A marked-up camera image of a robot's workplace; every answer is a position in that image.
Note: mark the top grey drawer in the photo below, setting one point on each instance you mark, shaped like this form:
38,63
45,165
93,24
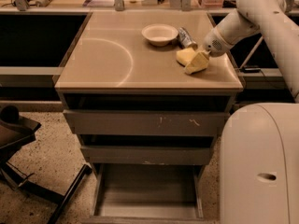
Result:
145,123

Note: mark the silver soda can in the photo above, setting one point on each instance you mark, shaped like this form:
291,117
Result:
185,39

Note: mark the yellow sponge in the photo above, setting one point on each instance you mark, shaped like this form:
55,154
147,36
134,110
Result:
185,56

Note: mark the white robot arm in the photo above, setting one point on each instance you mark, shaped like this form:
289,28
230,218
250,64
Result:
259,156

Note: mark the black stand left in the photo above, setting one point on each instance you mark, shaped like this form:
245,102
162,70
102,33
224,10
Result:
53,160

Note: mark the white pole with base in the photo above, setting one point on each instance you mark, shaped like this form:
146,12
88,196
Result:
258,43

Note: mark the grey drawer cabinet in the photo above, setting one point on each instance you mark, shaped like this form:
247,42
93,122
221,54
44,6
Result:
114,68

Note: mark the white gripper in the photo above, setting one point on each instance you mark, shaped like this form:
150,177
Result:
214,44

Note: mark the middle grey drawer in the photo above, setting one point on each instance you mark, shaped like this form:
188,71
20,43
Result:
147,155

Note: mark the white bowl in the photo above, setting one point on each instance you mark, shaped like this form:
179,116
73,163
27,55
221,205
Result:
159,35

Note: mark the open bottom grey drawer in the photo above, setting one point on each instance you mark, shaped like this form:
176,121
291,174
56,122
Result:
146,194

